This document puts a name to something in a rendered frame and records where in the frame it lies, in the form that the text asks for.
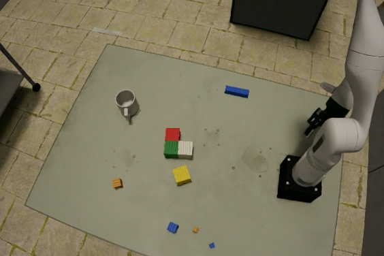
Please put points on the green cube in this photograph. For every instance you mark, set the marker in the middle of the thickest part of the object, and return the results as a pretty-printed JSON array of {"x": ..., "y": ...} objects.
[{"x": 171, "y": 149}]

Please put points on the grey mug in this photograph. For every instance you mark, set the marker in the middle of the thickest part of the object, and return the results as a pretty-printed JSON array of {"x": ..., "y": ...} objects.
[{"x": 124, "y": 99}]

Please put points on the red cube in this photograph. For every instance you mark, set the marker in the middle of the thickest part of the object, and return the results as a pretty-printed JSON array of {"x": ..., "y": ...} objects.
[{"x": 172, "y": 134}]

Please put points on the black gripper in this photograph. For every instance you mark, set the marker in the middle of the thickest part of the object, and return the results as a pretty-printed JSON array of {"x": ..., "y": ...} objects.
[{"x": 332, "y": 110}]

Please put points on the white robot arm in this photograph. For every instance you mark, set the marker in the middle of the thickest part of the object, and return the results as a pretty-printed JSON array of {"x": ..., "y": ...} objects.
[{"x": 364, "y": 68}]

